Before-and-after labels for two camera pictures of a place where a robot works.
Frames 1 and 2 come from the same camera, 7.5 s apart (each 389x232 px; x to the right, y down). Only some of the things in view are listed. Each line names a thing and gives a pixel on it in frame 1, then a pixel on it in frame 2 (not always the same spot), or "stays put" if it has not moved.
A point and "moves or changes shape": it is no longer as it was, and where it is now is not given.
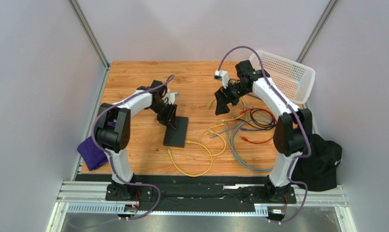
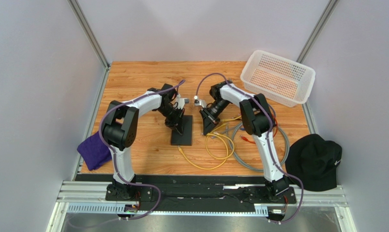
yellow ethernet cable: [169, 152] to [187, 157]
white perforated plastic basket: [296, 80] stays put
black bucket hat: [319, 170] stays put
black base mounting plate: [198, 192] stays put
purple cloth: [94, 156] stays put
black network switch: [176, 137] moves or changes shape
